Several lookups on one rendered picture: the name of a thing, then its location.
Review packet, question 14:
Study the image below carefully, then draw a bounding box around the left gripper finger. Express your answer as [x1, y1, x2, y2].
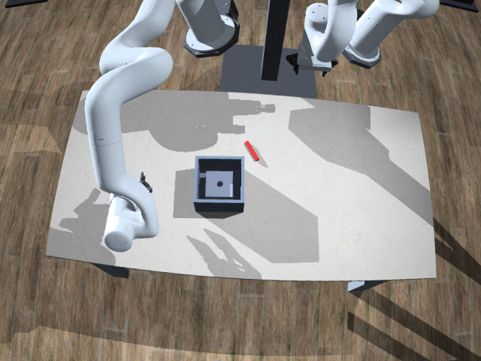
[286, 53, 300, 74]
[322, 59, 338, 77]

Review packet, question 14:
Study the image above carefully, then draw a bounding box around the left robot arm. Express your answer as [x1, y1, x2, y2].
[301, 0, 439, 72]

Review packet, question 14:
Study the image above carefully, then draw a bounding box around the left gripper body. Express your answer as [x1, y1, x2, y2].
[297, 42, 306, 65]

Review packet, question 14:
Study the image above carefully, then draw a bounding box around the red cylinder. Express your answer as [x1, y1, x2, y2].
[245, 141, 259, 161]

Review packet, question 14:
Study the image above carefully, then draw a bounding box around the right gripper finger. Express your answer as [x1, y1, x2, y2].
[140, 172, 153, 193]

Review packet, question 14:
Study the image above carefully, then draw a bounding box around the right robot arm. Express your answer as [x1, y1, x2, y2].
[85, 0, 235, 252]

